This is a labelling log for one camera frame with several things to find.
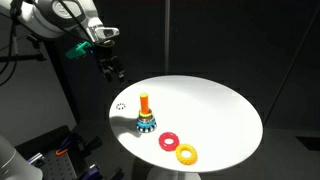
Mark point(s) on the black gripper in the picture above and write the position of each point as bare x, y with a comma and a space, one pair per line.
110, 61

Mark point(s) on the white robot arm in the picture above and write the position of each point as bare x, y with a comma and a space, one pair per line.
50, 19

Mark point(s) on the black perforated breadboard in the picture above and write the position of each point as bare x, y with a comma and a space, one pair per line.
40, 152

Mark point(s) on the orange ring holder post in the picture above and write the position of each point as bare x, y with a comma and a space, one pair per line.
144, 102

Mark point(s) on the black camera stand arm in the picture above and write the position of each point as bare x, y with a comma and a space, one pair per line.
25, 48

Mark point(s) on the orange handled clamp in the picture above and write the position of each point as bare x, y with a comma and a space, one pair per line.
61, 152

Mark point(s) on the white round table pedestal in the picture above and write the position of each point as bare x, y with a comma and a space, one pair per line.
157, 173

